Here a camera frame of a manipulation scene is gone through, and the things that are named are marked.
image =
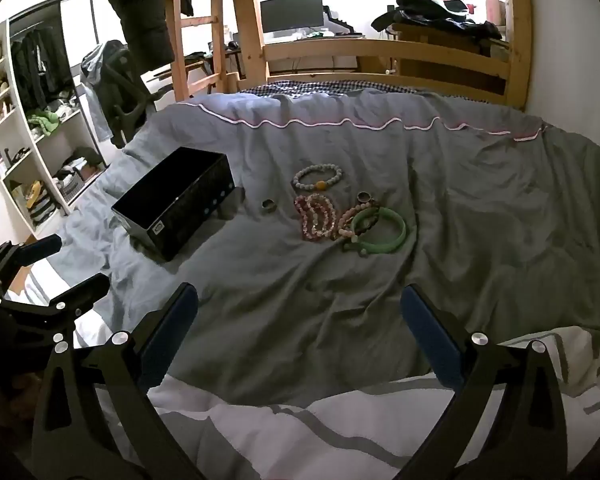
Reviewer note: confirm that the wooden bed frame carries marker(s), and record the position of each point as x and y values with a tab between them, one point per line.
517	35

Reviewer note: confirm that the green plush toy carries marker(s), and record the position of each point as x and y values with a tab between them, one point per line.
45	121

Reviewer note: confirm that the pile of black clothes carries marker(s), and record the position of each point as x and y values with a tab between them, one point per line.
430	15

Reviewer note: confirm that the grey duvet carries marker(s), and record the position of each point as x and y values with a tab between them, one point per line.
430	170

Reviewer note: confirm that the white shelf unit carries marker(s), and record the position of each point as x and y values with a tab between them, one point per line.
17	125

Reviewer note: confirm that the wooden desk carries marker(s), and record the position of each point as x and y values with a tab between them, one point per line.
440	42

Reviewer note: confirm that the hanging black coat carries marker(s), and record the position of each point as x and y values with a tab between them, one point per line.
140	10

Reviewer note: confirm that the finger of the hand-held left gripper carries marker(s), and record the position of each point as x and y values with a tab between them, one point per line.
82	292
42	247

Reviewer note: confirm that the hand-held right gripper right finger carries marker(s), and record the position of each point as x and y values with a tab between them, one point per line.
430	335

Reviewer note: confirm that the black computer monitor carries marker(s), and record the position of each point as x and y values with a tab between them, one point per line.
292	10

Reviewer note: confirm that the green bangle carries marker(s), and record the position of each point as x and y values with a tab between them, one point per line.
382	247

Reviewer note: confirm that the checkered bed sheet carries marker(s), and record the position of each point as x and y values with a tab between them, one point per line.
330	87

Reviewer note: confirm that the hanging dark clothes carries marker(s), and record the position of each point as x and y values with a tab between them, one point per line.
40	65

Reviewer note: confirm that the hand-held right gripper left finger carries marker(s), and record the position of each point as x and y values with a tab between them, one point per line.
172	330

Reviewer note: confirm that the wooden ladder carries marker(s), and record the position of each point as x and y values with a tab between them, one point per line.
180	35

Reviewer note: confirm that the white grey striped blanket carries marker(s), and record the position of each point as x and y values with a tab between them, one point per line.
260	430

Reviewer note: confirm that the black rectangular box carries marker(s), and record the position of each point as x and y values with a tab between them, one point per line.
180	200

